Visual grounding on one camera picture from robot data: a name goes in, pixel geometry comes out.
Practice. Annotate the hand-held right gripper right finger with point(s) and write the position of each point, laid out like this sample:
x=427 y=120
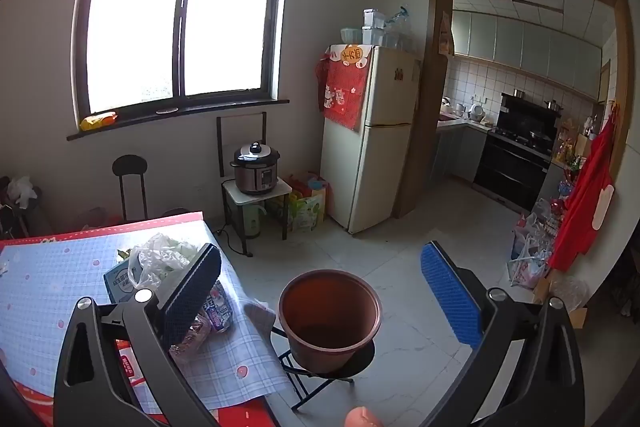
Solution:
x=450 y=302

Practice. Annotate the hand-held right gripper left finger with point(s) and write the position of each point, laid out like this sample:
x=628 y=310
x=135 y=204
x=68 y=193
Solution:
x=192 y=292

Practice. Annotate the blue and white snack wrapper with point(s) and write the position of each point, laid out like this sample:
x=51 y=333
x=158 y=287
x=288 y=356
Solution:
x=220 y=312

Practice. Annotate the white plastic bag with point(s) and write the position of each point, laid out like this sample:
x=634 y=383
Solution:
x=160 y=257
x=21 y=192

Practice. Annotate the snack packets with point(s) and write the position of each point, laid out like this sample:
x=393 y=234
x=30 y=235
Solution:
x=192 y=342

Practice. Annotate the blue cardboard box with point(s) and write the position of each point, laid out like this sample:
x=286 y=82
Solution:
x=120 y=284

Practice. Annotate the brown plastic bucket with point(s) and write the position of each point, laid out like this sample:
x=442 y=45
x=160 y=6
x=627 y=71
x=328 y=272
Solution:
x=300 y=347

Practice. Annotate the black round stool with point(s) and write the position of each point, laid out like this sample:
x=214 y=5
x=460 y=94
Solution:
x=176 y=212

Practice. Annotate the pile of plastic bags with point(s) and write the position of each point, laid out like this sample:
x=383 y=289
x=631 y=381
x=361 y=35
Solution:
x=530 y=257

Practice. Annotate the pale green kettle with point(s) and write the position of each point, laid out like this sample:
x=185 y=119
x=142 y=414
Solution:
x=252 y=222

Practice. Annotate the black folding stool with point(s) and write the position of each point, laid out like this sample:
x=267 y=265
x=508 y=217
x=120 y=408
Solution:
x=362 y=359

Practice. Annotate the small white side table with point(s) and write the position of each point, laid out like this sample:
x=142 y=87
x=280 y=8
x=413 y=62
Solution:
x=260 y=199

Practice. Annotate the silver electric pressure cooker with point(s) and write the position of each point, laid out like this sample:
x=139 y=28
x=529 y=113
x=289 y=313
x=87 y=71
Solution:
x=255 y=172

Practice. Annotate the black round-back chair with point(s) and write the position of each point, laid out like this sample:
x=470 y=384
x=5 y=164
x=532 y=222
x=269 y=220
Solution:
x=130 y=167

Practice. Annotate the black integrated stove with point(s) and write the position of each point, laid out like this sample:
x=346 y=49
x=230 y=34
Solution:
x=505 y=172

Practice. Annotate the green and white shopping bag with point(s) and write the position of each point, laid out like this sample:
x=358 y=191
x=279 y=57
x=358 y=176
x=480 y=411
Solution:
x=307 y=209

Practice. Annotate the blue plaid tablecloth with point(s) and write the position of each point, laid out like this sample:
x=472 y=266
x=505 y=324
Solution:
x=50 y=287

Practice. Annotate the grey kitchen counter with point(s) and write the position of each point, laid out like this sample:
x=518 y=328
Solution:
x=460 y=147

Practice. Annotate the red gift bag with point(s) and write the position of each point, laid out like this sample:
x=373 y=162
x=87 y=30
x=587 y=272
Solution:
x=302 y=181

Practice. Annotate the cream refrigerator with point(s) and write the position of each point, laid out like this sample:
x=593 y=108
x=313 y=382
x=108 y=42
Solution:
x=385 y=157

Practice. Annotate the red apron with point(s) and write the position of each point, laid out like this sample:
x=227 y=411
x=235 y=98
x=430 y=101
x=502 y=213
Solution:
x=585 y=207

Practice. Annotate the dark windowsill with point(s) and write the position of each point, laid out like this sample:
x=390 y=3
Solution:
x=200 y=114

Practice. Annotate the dark stool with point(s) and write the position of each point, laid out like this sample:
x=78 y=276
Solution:
x=30 y=219

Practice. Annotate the small flat dish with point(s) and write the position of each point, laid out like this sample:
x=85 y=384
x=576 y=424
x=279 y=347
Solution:
x=166 y=110

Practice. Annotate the yellow snack packet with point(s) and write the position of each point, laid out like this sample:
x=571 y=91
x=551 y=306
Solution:
x=100 y=121

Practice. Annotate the crumpled white plastic bag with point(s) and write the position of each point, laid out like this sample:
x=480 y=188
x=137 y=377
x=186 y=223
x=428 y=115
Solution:
x=21 y=192

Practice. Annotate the group of condiment bottles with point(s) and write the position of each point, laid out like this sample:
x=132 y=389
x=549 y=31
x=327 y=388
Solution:
x=575 y=147

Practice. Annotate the red printed fridge cloth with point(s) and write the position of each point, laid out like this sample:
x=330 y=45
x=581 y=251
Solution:
x=345 y=92

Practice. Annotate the hanging paper bag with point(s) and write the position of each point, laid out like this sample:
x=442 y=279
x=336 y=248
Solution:
x=445 y=34

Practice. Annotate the clear plastic bags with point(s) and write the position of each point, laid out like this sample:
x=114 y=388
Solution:
x=398 y=29

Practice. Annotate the stack of clear containers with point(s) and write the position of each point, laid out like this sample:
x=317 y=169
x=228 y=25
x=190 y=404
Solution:
x=374 y=27

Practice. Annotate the dark framed window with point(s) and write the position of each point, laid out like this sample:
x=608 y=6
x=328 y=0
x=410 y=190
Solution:
x=140 y=7

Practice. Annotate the black metal rack frame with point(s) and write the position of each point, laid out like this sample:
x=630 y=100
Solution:
x=219 y=147

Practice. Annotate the grey kitchen wall cabinets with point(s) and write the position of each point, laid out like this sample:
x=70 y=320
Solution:
x=525 y=42

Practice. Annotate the wooden door frame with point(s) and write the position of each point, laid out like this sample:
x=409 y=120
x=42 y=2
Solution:
x=440 y=7

